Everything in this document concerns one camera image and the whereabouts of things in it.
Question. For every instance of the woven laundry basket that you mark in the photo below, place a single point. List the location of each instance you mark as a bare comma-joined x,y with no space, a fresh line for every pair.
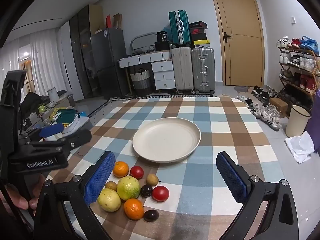
141,83

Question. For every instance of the red tomato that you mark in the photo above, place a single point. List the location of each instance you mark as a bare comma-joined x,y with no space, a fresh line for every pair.
160,193
137,172

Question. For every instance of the green bag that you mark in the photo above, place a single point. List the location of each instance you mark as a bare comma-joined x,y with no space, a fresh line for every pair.
66,116

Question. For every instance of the dark purple passion fruit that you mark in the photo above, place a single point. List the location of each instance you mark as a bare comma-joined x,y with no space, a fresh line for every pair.
151,215
146,190

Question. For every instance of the green-yellow guava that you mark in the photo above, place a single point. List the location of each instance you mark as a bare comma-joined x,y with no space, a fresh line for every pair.
128,187

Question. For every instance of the yellow guava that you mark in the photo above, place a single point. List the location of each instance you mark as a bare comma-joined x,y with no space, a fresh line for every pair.
109,200

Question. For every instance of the scattered shoes group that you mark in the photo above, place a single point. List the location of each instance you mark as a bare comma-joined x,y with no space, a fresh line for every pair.
267,113

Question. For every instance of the yellow black shoe box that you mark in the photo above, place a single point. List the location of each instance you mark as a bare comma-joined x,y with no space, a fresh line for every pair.
200,43

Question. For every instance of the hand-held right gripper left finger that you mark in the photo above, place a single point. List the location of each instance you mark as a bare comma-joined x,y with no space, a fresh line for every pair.
98,180

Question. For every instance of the teal suitcase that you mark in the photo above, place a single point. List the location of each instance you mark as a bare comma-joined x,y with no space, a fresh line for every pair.
175,27

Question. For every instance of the white desk with drawers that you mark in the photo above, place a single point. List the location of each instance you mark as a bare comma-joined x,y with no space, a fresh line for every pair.
147,58

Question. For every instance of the cream round plate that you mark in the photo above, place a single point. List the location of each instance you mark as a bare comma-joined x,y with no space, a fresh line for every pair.
166,140

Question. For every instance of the dark glass cabinet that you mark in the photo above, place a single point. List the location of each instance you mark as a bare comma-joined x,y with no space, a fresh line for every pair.
82,55

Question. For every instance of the silver suitcase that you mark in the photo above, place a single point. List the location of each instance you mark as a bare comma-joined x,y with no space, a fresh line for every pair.
203,70

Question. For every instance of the yellow passion fruit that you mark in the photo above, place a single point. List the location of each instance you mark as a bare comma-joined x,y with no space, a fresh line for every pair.
152,179
111,185

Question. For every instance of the green mug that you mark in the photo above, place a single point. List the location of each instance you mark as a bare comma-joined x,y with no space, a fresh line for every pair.
42,108

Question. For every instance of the white plastic bag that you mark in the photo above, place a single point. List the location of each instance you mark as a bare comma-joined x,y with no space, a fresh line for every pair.
300,146

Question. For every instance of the cream waste bin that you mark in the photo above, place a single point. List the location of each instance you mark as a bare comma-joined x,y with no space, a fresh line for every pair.
297,122

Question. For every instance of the white drawer cabinet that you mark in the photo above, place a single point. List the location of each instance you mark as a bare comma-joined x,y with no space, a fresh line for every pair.
163,76

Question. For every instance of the person's left hand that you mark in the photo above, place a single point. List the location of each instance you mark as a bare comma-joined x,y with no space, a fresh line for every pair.
17,200

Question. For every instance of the small grey rug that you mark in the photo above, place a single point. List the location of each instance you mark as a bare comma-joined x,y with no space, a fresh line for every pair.
242,89

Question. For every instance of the tan wooden door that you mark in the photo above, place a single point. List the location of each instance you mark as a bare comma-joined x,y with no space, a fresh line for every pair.
240,60

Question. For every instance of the purple bag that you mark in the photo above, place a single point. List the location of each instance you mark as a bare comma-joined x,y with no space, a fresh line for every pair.
314,120

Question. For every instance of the red black shoe box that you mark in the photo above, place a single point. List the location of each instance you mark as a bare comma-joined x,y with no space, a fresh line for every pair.
198,31

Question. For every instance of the blue mesh bag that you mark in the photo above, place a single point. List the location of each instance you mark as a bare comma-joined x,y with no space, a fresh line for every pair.
310,43

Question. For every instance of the brown cardboard piece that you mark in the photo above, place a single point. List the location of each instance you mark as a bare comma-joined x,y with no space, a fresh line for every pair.
117,21

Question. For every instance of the small black box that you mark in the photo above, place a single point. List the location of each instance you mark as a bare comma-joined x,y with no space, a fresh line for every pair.
162,36

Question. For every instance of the white curtain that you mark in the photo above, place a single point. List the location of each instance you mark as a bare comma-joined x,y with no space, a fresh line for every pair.
45,62

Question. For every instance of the orange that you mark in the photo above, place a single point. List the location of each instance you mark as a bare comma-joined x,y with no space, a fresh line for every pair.
134,208
120,169

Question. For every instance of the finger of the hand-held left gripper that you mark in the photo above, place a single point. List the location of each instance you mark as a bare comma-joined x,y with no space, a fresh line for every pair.
51,129
77,138

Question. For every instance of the beige suitcase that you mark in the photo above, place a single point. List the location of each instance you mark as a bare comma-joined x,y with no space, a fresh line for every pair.
182,70

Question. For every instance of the rows of shelved sneakers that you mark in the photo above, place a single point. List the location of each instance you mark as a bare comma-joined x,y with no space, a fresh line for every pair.
303,62

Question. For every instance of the brown cardboard box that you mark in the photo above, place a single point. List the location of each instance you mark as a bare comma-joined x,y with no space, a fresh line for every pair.
278,106

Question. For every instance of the wooden shoe rack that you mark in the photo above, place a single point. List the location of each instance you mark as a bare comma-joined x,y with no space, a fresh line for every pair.
300,52

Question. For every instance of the oval white mirror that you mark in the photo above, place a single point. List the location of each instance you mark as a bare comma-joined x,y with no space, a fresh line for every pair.
143,40

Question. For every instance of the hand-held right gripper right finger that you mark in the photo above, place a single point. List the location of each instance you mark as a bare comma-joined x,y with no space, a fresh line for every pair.
231,177

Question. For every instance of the grey refrigerator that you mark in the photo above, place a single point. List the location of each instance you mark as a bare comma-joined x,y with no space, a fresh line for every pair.
107,62

